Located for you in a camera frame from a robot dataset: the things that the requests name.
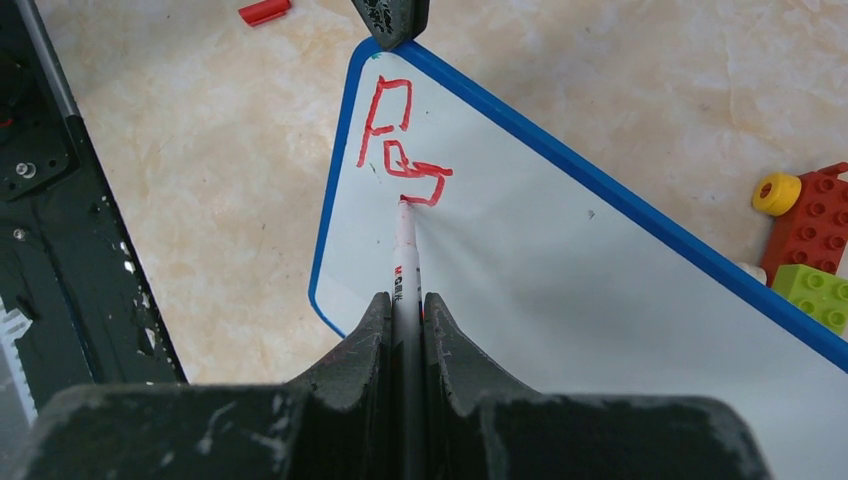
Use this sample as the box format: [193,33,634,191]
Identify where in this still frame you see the red marker cap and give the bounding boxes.
[238,0,291,27]

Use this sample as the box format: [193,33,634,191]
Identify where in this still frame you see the white slotted cable duct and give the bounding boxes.
[1,303,38,426]

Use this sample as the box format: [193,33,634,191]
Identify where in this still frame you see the white whiteboard marker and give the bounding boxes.
[392,195,427,479]

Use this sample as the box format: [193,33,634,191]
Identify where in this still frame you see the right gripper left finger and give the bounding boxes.
[5,292,395,479]

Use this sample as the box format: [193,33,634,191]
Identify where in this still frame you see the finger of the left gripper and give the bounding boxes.
[396,0,430,43]
[352,0,402,50]

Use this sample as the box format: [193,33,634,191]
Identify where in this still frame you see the colourful toy brick vehicle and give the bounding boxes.
[737,162,847,337]

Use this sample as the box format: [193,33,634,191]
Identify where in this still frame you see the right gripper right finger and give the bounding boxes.
[423,293,771,479]

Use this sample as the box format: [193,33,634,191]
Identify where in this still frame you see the blue framed whiteboard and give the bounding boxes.
[308,39,847,479]

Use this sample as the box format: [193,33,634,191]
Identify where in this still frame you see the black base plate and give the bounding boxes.
[1,1,186,406]

